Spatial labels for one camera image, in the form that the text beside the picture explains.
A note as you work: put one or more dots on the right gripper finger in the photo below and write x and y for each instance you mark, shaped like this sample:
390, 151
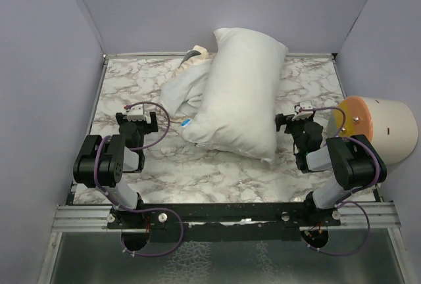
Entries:
280, 120
314, 116

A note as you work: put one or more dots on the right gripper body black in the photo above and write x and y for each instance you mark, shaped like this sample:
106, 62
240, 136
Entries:
295, 128

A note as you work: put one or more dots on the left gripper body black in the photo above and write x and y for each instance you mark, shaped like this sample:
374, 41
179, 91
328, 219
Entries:
142, 127

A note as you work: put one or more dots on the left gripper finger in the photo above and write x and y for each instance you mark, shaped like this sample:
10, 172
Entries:
120, 118
153, 126

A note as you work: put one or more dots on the white pillow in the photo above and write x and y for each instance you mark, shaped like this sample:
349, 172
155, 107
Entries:
237, 110

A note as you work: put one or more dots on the grey pillowcase with cream trim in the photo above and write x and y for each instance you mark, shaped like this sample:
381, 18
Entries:
181, 95

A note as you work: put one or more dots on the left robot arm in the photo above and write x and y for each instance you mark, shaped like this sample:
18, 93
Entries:
101, 161

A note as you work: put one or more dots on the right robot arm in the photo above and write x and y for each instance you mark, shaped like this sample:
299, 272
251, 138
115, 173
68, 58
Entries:
355, 163

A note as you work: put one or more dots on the white cylindrical bin orange base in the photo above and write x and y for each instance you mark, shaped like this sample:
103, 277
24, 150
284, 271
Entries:
390, 126

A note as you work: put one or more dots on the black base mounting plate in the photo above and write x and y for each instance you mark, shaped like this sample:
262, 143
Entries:
217, 222

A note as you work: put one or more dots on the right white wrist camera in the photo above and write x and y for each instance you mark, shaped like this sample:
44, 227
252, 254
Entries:
303, 110

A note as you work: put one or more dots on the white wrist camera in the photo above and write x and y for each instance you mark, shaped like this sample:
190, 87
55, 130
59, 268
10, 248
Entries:
135, 113
303, 110

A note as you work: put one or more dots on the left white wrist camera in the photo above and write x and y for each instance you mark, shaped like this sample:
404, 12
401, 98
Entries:
135, 113

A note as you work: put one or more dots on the aluminium rail frame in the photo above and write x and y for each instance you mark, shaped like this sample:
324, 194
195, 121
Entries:
177, 172

